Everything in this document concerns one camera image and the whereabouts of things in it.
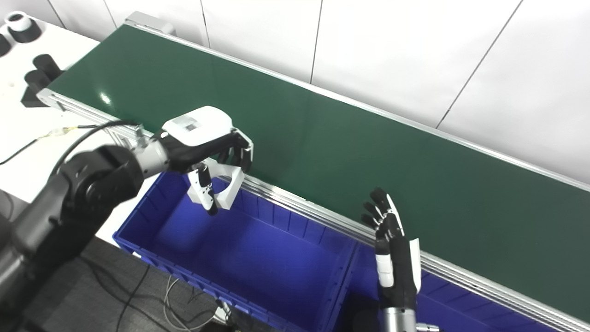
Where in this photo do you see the black cylinder white ring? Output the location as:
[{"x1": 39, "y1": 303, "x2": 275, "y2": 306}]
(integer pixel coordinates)
[{"x1": 5, "y1": 12, "x2": 42, "y2": 44}]

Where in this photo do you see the black floor cable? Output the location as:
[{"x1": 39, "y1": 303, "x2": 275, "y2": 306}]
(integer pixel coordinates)
[{"x1": 115, "y1": 263, "x2": 151, "y2": 332}]

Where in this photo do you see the gray conveyor end housing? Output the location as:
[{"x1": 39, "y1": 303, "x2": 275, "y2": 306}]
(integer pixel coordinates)
[{"x1": 124, "y1": 12, "x2": 177, "y2": 36}]

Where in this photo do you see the gray floor cable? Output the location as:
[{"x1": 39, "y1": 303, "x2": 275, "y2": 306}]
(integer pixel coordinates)
[{"x1": 164, "y1": 274, "x2": 227, "y2": 332}]

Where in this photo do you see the black double cylinder part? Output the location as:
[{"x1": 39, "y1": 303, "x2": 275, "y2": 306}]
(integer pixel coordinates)
[{"x1": 21, "y1": 54, "x2": 63, "y2": 108}]

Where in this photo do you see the black cable yellow tag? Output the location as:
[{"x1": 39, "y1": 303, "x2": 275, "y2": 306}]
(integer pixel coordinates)
[{"x1": 0, "y1": 124, "x2": 100, "y2": 166}]

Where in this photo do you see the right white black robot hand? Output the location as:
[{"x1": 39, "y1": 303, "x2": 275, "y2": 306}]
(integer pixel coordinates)
[{"x1": 361, "y1": 187, "x2": 421, "y2": 309}]

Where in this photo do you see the white square part round hole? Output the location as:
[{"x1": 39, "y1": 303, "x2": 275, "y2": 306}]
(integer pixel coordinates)
[{"x1": 188, "y1": 159, "x2": 245, "y2": 211}]

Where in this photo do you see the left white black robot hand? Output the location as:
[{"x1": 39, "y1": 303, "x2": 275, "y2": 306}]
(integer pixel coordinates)
[{"x1": 154, "y1": 106, "x2": 254, "y2": 216}]

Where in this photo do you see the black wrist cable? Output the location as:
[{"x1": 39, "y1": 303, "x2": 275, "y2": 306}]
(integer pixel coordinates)
[{"x1": 51, "y1": 120, "x2": 148, "y2": 176}]

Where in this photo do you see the green conveyor belt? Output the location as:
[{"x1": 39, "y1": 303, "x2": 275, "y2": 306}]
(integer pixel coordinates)
[{"x1": 37, "y1": 23, "x2": 590, "y2": 332}]

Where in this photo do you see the blue plastic bin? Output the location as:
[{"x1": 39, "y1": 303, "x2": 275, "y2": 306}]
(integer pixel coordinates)
[
  {"x1": 332, "y1": 244, "x2": 561, "y2": 332},
  {"x1": 113, "y1": 171, "x2": 360, "y2": 332}
]

